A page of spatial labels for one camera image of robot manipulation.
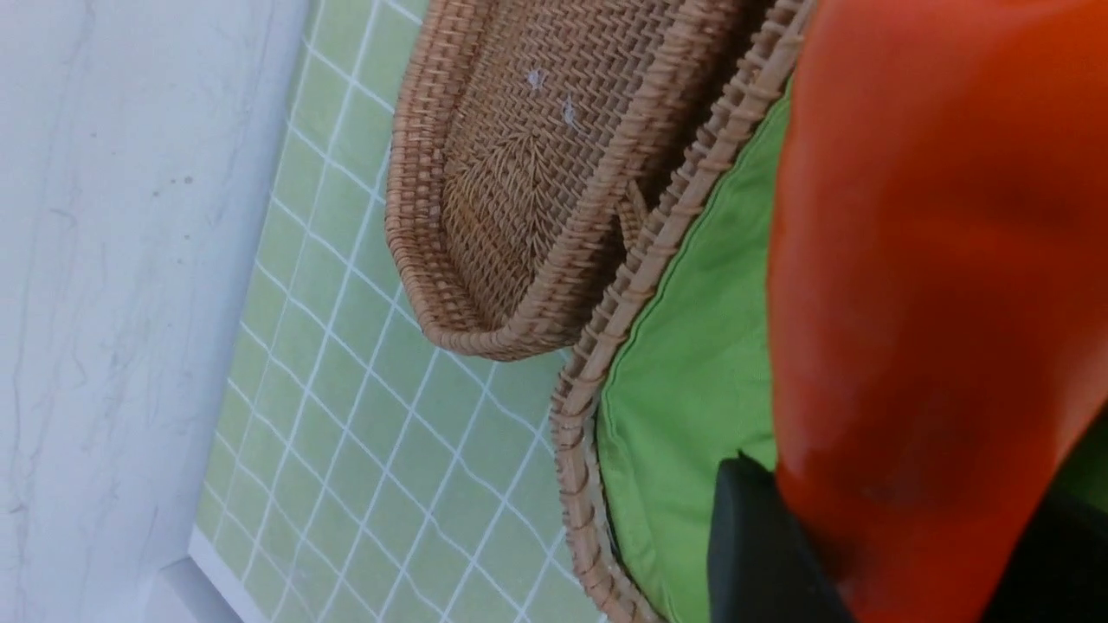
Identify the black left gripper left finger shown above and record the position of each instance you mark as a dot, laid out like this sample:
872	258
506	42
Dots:
760	565

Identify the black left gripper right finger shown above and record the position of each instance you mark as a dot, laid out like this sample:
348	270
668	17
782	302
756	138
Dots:
1058	571

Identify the red carrot toy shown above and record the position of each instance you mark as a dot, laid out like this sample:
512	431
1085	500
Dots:
936	288

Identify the green fabric basket liner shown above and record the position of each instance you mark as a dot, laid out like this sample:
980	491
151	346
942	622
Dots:
693	386

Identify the green checkered tablecloth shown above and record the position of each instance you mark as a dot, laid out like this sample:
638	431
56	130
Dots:
358	474

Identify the woven wicker basket lid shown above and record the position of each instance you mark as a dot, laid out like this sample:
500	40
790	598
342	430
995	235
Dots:
530	140

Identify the woven wicker basket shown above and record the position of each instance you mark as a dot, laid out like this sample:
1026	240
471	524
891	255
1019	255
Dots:
759	82

